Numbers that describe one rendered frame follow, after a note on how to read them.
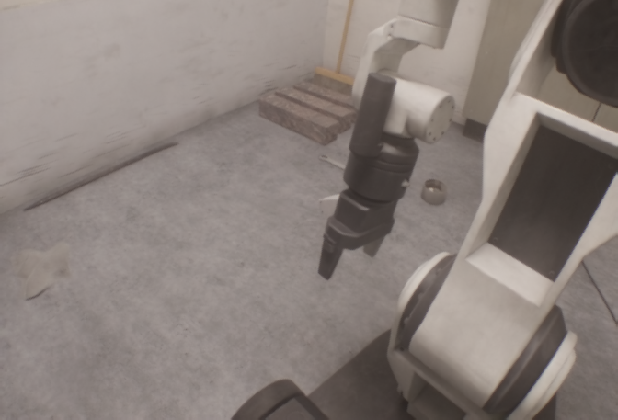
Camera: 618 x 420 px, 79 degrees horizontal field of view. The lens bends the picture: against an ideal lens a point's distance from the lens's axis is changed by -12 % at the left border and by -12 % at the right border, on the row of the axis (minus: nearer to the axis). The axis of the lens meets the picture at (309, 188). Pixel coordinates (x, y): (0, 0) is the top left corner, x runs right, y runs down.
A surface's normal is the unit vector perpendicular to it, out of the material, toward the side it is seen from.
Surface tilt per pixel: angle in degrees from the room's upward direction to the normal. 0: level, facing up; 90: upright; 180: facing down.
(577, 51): 90
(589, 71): 90
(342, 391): 0
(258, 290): 0
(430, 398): 30
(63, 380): 0
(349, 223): 78
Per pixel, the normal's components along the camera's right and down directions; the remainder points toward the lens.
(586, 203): -0.70, 0.21
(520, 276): 0.19, -0.86
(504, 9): -0.61, 0.42
